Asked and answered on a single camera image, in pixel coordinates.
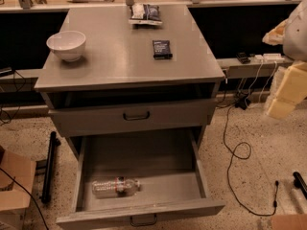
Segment dark blue snack bar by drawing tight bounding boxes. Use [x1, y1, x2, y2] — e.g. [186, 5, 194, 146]
[153, 40, 173, 59]

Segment black power adapter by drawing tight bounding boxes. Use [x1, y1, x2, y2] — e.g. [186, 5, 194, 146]
[235, 98, 250, 110]

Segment white ceramic bowl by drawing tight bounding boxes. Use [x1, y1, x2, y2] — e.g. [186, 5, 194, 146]
[46, 31, 86, 61]

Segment black tube on floor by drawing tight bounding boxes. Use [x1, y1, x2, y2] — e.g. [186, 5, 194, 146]
[41, 131, 60, 204]

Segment white power strip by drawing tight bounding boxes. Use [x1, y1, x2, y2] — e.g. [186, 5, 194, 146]
[255, 53, 284, 62]

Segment grey top drawer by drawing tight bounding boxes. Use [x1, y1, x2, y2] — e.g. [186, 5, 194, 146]
[49, 99, 216, 137]

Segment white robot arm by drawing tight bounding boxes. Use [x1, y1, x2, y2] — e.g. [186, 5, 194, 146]
[262, 0, 307, 119]

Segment clear plastic water bottle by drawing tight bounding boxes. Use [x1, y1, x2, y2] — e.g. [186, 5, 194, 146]
[91, 176, 141, 198]

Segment grey drawer cabinet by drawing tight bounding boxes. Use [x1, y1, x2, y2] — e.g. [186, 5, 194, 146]
[35, 5, 224, 154]

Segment small black device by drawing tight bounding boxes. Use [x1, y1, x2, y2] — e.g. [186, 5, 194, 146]
[237, 53, 250, 64]

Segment black floor cable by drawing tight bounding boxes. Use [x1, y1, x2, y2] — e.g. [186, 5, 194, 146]
[222, 103, 280, 218]

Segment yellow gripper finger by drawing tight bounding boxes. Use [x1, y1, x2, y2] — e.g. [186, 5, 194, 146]
[266, 61, 307, 119]
[262, 20, 287, 46]

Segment open grey middle drawer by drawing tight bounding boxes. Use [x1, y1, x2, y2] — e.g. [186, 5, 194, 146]
[57, 128, 224, 230]

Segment cardboard box left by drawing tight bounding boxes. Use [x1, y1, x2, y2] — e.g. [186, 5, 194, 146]
[0, 148, 35, 230]

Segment black bar right floor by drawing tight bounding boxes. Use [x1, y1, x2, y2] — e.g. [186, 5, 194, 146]
[293, 172, 307, 199]

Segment blue white snack bag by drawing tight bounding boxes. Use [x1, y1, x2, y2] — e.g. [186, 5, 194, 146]
[129, 4, 162, 25]

